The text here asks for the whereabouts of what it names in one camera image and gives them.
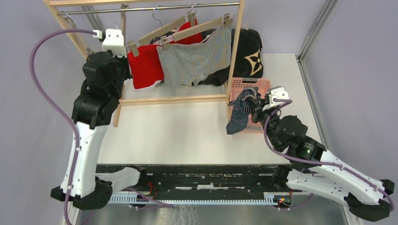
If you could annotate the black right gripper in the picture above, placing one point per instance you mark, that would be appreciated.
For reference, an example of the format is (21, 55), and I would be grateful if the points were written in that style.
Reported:
(257, 110)

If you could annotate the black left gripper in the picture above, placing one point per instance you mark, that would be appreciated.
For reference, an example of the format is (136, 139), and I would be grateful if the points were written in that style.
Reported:
(125, 61)

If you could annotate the navy striped underwear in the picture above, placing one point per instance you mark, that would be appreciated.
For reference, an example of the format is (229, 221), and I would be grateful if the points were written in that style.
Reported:
(242, 107)

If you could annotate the red underwear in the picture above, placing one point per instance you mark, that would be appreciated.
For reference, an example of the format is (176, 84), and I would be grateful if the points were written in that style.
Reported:
(146, 68)

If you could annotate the wooden hanger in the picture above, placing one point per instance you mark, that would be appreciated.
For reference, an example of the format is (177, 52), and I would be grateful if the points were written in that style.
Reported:
(163, 29)
(123, 20)
(227, 19)

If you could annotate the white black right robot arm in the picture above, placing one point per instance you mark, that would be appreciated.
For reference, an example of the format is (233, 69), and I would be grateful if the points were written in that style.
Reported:
(315, 169)

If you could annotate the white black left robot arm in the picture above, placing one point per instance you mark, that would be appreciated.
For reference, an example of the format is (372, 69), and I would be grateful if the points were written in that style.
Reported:
(92, 112)

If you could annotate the grey striped underwear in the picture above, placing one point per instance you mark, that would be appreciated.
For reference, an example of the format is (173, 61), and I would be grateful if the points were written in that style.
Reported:
(191, 64)

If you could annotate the pink plastic basket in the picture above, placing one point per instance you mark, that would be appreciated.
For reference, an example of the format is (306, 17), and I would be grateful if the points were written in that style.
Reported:
(238, 83)

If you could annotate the metal hanging rod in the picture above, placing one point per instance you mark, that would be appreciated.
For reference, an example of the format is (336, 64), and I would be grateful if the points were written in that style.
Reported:
(125, 10)

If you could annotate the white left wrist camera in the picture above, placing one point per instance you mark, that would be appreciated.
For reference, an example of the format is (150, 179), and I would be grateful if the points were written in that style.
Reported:
(112, 40)

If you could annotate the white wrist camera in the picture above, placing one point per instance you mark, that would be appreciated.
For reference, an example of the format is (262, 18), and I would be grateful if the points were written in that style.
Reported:
(112, 40)
(275, 97)

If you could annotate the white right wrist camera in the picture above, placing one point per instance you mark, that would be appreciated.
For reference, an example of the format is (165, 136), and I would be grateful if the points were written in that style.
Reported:
(275, 97)

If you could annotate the wooden clothes rack frame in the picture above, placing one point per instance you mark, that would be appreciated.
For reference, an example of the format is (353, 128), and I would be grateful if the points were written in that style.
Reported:
(79, 42)

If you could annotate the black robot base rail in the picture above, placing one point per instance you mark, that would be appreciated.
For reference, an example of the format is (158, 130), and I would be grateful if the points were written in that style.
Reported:
(207, 182)

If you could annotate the white slotted cable duct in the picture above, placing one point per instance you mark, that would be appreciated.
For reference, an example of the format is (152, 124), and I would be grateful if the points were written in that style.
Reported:
(126, 197)

